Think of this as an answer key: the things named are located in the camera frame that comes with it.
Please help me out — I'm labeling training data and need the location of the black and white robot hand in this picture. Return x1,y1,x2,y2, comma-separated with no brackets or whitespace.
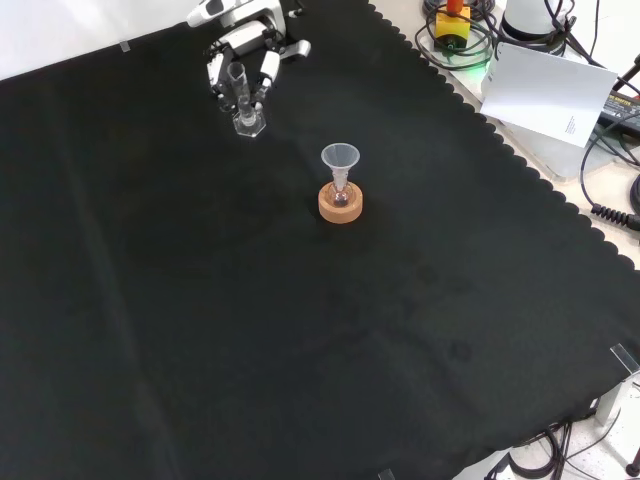
185,0,312,114

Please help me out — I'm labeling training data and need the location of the clear glass graduated cylinder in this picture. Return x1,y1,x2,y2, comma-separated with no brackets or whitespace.
227,62,267,139

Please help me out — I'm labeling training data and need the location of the clear plastic funnel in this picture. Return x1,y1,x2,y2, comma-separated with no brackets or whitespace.
320,143,361,189

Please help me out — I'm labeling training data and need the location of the round-bottom glass flask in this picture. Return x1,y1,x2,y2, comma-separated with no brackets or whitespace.
330,172,352,209

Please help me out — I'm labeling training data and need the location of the yellow stop button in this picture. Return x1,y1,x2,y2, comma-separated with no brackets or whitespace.
433,0,473,54

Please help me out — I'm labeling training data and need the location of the black bench cloth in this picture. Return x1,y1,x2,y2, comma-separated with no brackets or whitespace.
0,0,640,480

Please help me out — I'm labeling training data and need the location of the pale white board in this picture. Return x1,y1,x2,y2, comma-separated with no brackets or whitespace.
479,41,619,149

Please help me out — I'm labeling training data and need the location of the black power adapter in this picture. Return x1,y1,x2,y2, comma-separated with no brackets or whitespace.
596,92,640,129

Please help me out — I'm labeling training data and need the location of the black looped cable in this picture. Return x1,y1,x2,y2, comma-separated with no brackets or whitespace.
413,0,497,72

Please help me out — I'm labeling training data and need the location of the cork ring stand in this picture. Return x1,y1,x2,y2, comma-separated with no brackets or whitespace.
317,180,364,225

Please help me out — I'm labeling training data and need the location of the black coiled cable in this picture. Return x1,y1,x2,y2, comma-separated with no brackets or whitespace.
579,124,640,227

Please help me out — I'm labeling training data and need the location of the grey metal bracket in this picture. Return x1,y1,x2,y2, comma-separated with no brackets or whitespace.
593,372,640,427

